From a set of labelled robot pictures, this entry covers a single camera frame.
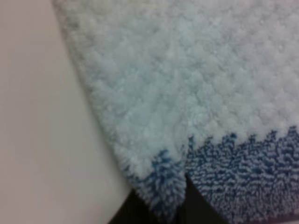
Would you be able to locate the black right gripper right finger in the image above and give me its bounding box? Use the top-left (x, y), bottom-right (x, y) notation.
top-left (175, 175), bottom-right (228, 224)

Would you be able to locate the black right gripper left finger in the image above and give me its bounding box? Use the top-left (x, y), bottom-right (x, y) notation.
top-left (109, 190), bottom-right (164, 224)

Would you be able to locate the blue white striped towel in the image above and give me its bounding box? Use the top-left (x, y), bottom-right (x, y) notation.
top-left (52, 0), bottom-right (299, 224)

